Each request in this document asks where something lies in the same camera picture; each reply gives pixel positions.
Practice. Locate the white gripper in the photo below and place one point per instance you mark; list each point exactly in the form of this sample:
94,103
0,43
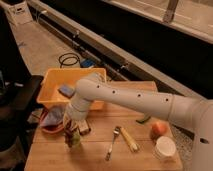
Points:
72,114

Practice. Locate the dark red grapes bunch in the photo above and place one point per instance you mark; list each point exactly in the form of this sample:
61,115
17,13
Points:
70,127

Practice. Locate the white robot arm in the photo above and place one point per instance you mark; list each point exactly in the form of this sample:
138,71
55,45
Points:
193,114

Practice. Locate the green plastic cup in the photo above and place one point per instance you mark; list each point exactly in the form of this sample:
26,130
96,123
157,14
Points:
72,139

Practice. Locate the rectangular wooden box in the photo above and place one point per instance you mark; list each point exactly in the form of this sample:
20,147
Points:
83,127

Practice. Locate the blue sponge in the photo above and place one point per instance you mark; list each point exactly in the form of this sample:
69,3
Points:
66,91

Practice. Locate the purple cloth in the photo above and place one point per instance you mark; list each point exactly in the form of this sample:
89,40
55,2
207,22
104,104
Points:
54,116

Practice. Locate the orange plate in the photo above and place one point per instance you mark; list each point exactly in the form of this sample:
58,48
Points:
52,129

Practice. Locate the yellow plastic bin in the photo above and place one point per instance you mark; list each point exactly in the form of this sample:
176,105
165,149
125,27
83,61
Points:
55,77

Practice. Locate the metal fork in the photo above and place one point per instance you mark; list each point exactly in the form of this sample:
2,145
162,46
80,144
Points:
116,133

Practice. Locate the blue floor object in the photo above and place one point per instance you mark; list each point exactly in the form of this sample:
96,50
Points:
87,63

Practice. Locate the black chair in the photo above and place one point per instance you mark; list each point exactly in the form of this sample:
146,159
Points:
18,92

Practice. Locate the green chili pepper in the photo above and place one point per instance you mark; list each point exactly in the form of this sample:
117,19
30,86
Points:
143,120

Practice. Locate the orange tomato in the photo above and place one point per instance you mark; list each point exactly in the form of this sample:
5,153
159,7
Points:
158,129

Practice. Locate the white box on floor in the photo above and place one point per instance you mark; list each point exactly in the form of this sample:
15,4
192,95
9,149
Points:
19,14

